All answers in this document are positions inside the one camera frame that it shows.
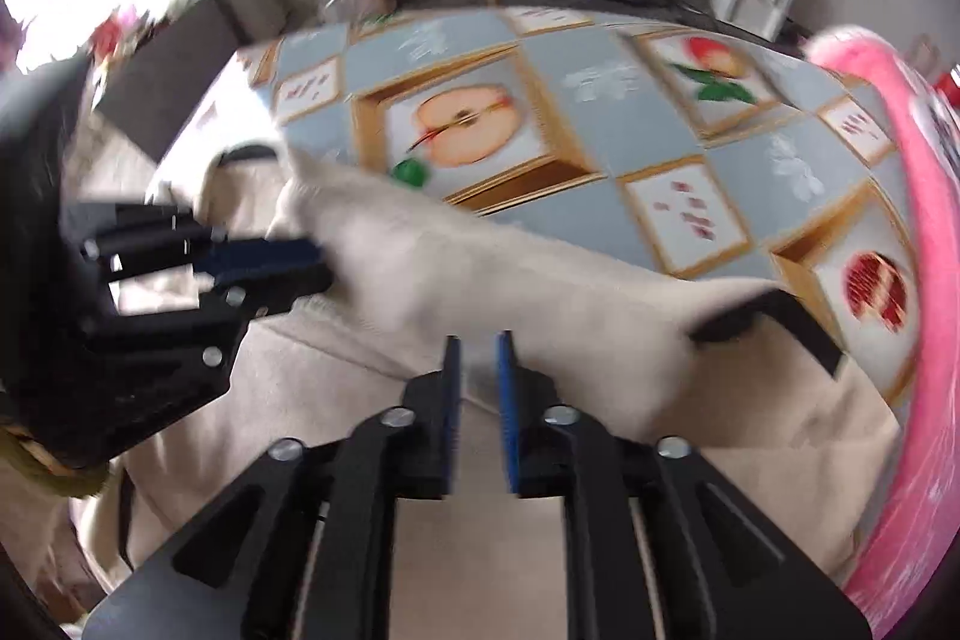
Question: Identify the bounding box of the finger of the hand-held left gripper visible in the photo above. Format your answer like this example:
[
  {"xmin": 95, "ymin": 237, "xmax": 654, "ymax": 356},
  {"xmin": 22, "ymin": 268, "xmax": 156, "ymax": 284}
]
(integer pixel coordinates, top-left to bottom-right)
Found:
[
  {"xmin": 81, "ymin": 201, "xmax": 325, "ymax": 281},
  {"xmin": 79, "ymin": 265, "xmax": 336, "ymax": 356}
]

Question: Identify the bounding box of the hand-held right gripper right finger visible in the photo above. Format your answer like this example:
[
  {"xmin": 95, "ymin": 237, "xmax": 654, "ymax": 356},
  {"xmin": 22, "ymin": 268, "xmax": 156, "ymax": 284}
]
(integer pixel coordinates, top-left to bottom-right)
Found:
[{"xmin": 495, "ymin": 331, "xmax": 875, "ymax": 640}]

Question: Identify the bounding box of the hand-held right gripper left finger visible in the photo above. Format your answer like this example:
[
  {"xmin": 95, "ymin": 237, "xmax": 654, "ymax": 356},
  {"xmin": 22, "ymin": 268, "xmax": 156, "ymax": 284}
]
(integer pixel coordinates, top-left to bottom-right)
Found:
[{"xmin": 82, "ymin": 334, "xmax": 464, "ymax": 640}]

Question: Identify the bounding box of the cream zip jacket black trim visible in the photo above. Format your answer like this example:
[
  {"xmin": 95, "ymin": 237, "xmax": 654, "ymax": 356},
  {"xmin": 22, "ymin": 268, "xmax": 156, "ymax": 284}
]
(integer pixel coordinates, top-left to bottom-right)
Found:
[{"xmin": 71, "ymin": 141, "xmax": 901, "ymax": 640}]

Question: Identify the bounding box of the dark grey cabinet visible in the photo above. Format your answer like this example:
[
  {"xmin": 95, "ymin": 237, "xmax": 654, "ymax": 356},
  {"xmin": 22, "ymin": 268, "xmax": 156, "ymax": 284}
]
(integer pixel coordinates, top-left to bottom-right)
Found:
[{"xmin": 94, "ymin": 0, "xmax": 248, "ymax": 161}]

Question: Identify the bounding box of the pile of windowsill clutter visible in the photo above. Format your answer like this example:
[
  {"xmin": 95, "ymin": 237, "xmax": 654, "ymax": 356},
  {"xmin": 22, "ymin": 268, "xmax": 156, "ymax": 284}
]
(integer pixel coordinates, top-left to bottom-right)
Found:
[{"xmin": 90, "ymin": 0, "xmax": 211, "ymax": 58}]

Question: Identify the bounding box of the grey fruit print tablecloth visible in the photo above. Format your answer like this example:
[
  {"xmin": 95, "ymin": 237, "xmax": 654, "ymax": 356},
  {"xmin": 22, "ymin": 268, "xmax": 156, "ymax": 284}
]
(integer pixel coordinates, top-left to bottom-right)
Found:
[{"xmin": 154, "ymin": 6, "xmax": 920, "ymax": 408}]

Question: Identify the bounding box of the pink floral blanket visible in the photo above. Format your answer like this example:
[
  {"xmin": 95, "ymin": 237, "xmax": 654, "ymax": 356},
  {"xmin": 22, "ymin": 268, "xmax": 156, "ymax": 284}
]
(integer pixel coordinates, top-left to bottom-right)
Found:
[{"xmin": 806, "ymin": 26, "xmax": 960, "ymax": 640}]

